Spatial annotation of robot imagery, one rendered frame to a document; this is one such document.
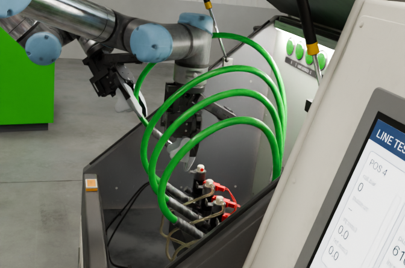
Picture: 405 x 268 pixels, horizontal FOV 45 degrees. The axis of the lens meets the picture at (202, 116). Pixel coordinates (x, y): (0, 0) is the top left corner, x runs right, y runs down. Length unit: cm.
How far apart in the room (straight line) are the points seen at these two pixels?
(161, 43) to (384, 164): 50
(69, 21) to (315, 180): 54
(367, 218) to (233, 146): 94
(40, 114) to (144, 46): 354
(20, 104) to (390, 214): 399
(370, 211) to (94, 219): 77
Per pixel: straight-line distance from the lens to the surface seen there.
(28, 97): 440
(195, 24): 102
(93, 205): 129
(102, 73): 124
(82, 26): 98
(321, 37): 117
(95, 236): 117
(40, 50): 116
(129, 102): 120
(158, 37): 94
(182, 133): 108
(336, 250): 66
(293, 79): 135
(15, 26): 117
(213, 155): 151
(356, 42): 74
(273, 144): 91
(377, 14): 73
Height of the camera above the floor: 157
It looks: 17 degrees down
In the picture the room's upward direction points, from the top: 7 degrees clockwise
